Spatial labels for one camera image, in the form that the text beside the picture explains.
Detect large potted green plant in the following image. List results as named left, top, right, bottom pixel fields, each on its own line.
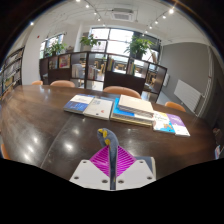
left=124, top=35, right=155, bottom=60

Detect small white radiator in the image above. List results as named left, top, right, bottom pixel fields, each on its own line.
left=163, top=73, right=171, bottom=88

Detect thick white book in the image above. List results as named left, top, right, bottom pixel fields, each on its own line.
left=117, top=94, right=155, bottom=120

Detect tan leather chair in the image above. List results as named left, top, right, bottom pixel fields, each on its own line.
left=0, top=143, right=11, bottom=160

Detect ceiling spot lights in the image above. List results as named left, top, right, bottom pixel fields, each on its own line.
left=29, top=0, right=176, bottom=31

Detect curved dark shelf unit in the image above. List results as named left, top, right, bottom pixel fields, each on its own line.
left=38, top=50, right=168, bottom=103

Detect colourful illustrated book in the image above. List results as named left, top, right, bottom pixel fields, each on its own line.
left=152, top=110, right=176, bottom=135

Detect ceiling air conditioner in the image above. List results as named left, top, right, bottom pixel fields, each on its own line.
left=110, top=8, right=136, bottom=22

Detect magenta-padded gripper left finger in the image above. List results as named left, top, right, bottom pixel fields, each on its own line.
left=69, top=145, right=112, bottom=191

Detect grey towel with yellow letters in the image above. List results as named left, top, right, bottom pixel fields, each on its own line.
left=96, top=127, right=120, bottom=191

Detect large white radiator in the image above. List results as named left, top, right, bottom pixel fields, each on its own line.
left=173, top=79, right=204, bottom=113

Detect large blue-covered book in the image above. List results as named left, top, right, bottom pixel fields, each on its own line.
left=110, top=97, right=155, bottom=128

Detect dark blue book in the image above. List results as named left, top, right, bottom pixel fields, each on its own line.
left=63, top=93, right=96, bottom=115

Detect purple and white book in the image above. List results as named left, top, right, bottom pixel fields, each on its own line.
left=166, top=113, right=191, bottom=138

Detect tall wall bookshelf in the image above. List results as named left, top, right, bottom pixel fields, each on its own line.
left=0, top=45, right=26, bottom=98

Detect white thin book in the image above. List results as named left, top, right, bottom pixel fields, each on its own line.
left=82, top=96, right=115, bottom=121

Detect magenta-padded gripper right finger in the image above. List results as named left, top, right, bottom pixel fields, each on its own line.
left=116, top=145, right=157, bottom=191

